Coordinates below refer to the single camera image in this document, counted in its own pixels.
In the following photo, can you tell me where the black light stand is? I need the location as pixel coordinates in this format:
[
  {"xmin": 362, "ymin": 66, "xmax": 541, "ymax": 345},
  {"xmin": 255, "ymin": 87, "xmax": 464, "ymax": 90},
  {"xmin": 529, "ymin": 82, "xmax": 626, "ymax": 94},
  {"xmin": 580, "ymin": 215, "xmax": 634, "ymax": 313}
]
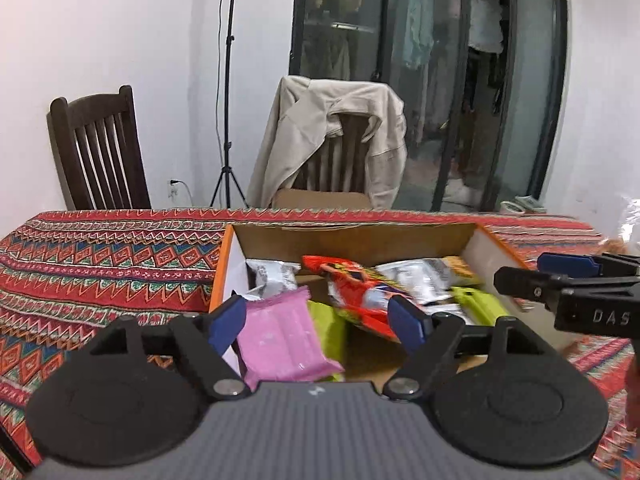
[{"xmin": 209, "ymin": 0, "xmax": 249, "ymax": 209}]

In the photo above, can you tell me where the beige jacket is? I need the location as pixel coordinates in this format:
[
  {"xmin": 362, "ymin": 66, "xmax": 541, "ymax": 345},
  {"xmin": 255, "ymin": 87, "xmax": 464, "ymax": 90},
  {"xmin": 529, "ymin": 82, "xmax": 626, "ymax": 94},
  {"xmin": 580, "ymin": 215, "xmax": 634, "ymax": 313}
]
[{"xmin": 247, "ymin": 75, "xmax": 407, "ymax": 209}]

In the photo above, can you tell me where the dark wooden chair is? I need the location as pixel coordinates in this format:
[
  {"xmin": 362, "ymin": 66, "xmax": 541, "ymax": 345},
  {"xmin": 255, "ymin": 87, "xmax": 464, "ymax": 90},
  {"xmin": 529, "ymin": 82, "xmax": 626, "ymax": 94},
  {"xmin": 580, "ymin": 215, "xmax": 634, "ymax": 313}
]
[{"xmin": 47, "ymin": 85, "xmax": 152, "ymax": 211}]

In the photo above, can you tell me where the pink snack packet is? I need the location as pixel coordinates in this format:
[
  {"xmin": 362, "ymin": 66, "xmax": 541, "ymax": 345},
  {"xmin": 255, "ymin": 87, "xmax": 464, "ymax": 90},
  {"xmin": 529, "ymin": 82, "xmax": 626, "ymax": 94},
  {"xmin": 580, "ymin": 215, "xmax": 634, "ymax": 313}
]
[{"xmin": 236, "ymin": 285, "xmax": 346, "ymax": 385}]

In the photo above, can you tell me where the orange cardboard box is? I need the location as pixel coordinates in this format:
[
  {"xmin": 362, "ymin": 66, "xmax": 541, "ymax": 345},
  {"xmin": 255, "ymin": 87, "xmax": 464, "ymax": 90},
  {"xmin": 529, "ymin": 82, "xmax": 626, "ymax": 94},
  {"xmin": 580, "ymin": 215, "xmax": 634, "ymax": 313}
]
[{"xmin": 207, "ymin": 222, "xmax": 576, "ymax": 386}]

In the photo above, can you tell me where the tape roll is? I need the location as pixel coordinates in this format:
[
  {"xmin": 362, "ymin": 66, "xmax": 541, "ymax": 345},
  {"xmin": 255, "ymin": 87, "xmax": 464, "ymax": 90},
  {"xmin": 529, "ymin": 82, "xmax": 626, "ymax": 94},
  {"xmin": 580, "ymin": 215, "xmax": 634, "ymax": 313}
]
[{"xmin": 500, "ymin": 195, "xmax": 547, "ymax": 216}]

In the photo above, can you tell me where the white hanging garment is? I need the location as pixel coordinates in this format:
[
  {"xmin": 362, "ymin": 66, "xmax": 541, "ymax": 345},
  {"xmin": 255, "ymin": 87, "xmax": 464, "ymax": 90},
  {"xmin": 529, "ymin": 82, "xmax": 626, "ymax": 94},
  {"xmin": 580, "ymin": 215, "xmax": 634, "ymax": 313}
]
[{"xmin": 467, "ymin": 0, "xmax": 505, "ymax": 55}]

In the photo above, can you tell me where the wooden chair under jacket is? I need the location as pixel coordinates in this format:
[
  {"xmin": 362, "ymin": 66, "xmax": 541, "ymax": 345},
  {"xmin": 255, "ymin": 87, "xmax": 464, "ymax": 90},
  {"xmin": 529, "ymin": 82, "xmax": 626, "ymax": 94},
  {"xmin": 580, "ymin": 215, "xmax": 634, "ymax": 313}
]
[{"xmin": 272, "ymin": 112, "xmax": 373, "ymax": 209}]

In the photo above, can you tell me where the dark sliding glass door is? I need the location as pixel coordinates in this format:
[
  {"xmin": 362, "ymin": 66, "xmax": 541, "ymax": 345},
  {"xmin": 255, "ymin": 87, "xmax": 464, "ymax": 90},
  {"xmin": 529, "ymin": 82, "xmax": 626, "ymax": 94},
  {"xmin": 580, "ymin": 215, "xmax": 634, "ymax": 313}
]
[{"xmin": 289, "ymin": 0, "xmax": 571, "ymax": 213}]

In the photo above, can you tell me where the light blue hanging shirt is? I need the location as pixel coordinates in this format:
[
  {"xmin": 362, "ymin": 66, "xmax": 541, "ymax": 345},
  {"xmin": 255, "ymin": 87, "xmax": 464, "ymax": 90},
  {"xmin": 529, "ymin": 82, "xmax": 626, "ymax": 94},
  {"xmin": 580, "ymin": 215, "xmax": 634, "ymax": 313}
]
[{"xmin": 402, "ymin": 0, "xmax": 436, "ymax": 71}]

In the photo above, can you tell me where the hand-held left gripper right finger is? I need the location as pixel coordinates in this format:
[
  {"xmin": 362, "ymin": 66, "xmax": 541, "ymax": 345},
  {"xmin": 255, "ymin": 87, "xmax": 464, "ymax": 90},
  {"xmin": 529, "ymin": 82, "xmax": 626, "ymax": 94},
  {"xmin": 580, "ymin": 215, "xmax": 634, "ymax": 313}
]
[{"xmin": 383, "ymin": 294, "xmax": 553, "ymax": 403}]

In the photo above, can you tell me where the white wall outlet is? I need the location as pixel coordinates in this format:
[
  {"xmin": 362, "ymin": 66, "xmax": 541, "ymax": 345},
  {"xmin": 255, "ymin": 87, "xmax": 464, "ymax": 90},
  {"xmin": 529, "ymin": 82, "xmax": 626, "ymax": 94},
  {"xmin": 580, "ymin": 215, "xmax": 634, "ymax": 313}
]
[{"xmin": 167, "ymin": 177, "xmax": 193, "ymax": 201}]

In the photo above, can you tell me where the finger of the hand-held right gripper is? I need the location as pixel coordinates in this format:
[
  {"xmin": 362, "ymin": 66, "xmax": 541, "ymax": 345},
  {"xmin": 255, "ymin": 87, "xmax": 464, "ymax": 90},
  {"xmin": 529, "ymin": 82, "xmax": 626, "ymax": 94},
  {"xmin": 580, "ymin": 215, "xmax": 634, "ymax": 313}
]
[
  {"xmin": 537, "ymin": 252, "xmax": 640, "ymax": 281},
  {"xmin": 494, "ymin": 266, "xmax": 640, "ymax": 311}
]

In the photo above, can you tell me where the clear plastic bag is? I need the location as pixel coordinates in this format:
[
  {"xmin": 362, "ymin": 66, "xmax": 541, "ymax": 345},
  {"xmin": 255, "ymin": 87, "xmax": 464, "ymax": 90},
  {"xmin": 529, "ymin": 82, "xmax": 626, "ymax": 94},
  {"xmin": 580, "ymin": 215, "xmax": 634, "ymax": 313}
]
[{"xmin": 612, "ymin": 195, "xmax": 640, "ymax": 256}]

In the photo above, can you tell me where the red patterned tablecloth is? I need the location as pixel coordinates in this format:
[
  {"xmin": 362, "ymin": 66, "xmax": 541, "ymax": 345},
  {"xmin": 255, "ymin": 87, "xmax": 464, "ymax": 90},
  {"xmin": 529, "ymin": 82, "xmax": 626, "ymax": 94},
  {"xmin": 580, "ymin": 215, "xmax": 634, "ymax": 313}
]
[{"xmin": 0, "ymin": 208, "xmax": 640, "ymax": 476}]

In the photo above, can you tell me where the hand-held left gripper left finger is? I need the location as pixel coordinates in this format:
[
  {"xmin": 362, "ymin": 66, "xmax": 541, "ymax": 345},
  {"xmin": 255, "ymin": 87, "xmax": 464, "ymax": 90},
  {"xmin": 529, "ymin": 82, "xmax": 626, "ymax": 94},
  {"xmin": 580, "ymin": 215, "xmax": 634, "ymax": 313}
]
[{"xmin": 89, "ymin": 296, "xmax": 252, "ymax": 402}]

